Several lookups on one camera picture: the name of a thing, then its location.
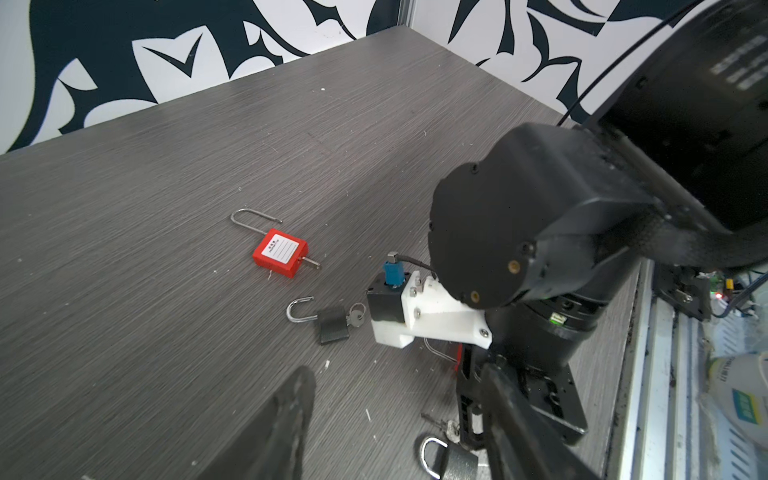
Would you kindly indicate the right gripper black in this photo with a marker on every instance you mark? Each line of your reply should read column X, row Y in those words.
column 540, row 396

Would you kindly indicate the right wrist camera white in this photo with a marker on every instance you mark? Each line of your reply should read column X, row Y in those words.
column 405, row 305

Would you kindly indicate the white plastic bottle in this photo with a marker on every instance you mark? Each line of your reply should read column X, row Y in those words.
column 738, row 385

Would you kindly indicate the red padlock with white label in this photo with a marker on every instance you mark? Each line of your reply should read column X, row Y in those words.
column 453, row 355

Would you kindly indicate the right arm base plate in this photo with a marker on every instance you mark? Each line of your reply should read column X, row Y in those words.
column 684, row 290

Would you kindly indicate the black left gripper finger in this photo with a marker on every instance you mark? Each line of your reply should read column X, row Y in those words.
column 271, row 445

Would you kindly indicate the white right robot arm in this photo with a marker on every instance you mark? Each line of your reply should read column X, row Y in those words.
column 540, row 233

